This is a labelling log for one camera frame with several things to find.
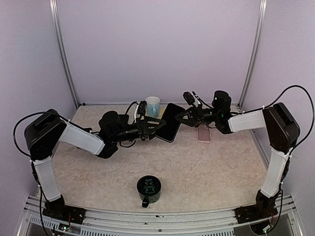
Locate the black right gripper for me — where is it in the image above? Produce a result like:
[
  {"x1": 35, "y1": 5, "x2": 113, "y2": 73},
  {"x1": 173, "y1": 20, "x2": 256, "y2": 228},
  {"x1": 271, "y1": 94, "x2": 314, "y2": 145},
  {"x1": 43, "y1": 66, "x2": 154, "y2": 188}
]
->
[{"x1": 175, "y1": 103, "x2": 220, "y2": 127}]

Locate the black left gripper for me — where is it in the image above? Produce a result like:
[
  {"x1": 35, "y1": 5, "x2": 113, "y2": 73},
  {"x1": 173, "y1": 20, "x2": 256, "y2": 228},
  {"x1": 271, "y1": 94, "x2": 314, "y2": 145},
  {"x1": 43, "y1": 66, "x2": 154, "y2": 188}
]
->
[{"x1": 111, "y1": 116, "x2": 167, "y2": 143}]

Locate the pink phone case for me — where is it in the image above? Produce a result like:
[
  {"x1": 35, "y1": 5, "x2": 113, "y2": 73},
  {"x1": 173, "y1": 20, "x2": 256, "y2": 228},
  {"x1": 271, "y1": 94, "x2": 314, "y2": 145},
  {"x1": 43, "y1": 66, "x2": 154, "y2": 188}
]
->
[{"x1": 196, "y1": 124, "x2": 212, "y2": 144}]

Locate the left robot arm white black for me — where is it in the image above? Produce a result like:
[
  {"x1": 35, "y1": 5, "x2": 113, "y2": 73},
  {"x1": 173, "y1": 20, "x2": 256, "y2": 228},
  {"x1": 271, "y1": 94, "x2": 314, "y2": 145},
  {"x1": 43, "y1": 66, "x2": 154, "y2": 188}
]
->
[{"x1": 24, "y1": 109, "x2": 166, "y2": 220}]

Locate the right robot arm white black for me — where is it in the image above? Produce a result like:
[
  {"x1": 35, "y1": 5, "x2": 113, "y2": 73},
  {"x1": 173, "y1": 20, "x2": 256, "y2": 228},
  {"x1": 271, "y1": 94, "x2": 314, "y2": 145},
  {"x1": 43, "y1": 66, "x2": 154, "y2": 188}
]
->
[{"x1": 176, "y1": 90, "x2": 300, "y2": 223}]

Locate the beige plate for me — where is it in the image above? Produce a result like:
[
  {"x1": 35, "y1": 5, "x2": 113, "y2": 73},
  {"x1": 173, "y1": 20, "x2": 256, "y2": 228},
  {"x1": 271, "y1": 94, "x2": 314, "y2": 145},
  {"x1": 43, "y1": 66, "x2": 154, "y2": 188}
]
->
[{"x1": 159, "y1": 107, "x2": 165, "y2": 118}]

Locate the light blue mug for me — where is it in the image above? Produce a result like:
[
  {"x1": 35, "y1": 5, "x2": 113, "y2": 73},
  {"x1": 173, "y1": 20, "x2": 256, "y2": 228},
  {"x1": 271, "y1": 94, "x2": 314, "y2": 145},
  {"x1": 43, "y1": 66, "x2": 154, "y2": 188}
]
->
[{"x1": 145, "y1": 96, "x2": 160, "y2": 118}]

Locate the black mug with green print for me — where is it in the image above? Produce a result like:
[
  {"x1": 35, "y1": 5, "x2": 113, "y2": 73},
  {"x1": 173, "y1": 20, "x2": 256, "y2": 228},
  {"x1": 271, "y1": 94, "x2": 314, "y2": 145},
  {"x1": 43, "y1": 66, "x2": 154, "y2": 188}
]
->
[{"x1": 137, "y1": 175, "x2": 161, "y2": 208}]

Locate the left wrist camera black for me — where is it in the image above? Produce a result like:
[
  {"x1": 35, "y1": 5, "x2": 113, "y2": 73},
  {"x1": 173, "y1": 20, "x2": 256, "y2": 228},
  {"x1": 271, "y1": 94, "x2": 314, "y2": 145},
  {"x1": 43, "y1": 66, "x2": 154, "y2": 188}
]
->
[{"x1": 134, "y1": 100, "x2": 147, "y2": 123}]

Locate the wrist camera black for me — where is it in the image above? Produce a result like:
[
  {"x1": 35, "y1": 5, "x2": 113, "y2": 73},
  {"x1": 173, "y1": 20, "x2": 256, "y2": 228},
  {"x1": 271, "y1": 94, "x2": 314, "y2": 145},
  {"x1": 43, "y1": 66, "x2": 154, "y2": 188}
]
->
[
  {"x1": 134, "y1": 100, "x2": 147, "y2": 123},
  {"x1": 183, "y1": 91, "x2": 202, "y2": 108}
]

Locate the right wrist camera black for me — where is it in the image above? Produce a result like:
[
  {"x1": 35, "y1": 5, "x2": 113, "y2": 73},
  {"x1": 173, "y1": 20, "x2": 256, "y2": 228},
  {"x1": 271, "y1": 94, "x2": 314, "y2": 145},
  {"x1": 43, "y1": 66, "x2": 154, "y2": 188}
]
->
[{"x1": 183, "y1": 91, "x2": 202, "y2": 108}]

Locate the aluminium front rail frame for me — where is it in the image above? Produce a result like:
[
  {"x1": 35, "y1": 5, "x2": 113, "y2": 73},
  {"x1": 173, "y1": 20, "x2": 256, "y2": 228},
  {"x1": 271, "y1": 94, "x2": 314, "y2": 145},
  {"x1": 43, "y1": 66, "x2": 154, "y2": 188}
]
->
[{"x1": 17, "y1": 194, "x2": 303, "y2": 236}]

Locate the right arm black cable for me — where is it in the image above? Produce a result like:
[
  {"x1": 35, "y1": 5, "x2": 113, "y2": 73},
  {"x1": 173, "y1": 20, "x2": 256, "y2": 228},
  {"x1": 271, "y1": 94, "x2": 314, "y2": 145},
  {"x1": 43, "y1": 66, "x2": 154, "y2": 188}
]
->
[{"x1": 268, "y1": 85, "x2": 315, "y2": 153}]

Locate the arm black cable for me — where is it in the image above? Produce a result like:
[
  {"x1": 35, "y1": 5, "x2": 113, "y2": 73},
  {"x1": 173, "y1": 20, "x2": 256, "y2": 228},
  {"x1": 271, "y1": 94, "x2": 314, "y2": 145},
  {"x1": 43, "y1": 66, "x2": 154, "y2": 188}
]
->
[
  {"x1": 12, "y1": 112, "x2": 47, "y2": 158},
  {"x1": 268, "y1": 85, "x2": 315, "y2": 153}
]

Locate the right aluminium corner post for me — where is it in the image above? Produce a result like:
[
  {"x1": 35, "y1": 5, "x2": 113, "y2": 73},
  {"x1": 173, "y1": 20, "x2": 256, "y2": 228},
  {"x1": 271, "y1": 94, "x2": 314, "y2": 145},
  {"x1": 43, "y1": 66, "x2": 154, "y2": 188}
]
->
[{"x1": 238, "y1": 0, "x2": 267, "y2": 108}]

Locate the aluminium corner post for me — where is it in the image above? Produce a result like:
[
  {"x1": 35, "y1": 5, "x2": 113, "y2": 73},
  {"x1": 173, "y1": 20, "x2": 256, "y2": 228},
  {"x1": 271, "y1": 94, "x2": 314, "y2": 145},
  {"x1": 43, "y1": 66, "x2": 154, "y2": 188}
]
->
[
  {"x1": 238, "y1": 0, "x2": 267, "y2": 108},
  {"x1": 49, "y1": 0, "x2": 80, "y2": 109}
]

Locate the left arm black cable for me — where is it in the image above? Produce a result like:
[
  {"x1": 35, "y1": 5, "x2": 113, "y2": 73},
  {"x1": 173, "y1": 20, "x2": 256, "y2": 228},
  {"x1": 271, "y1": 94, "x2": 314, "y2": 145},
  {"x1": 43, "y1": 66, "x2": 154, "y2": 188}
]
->
[{"x1": 12, "y1": 112, "x2": 47, "y2": 158}]

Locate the left aluminium corner post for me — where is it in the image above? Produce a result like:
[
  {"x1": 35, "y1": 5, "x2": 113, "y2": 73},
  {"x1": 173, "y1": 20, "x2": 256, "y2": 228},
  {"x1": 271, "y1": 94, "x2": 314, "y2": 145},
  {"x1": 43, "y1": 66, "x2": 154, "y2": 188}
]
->
[{"x1": 49, "y1": 0, "x2": 80, "y2": 109}]

